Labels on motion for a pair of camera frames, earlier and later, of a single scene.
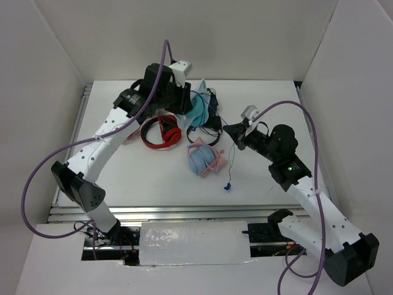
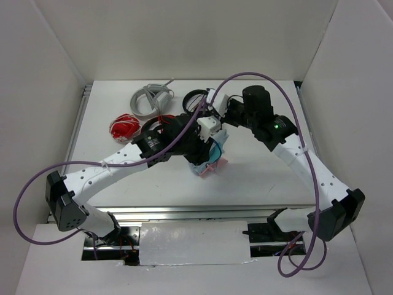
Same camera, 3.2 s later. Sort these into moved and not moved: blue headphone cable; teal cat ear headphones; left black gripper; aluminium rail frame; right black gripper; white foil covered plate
Moved: right black gripper; blue headphone cable; left black gripper; teal cat ear headphones
Not moved: aluminium rail frame; white foil covered plate
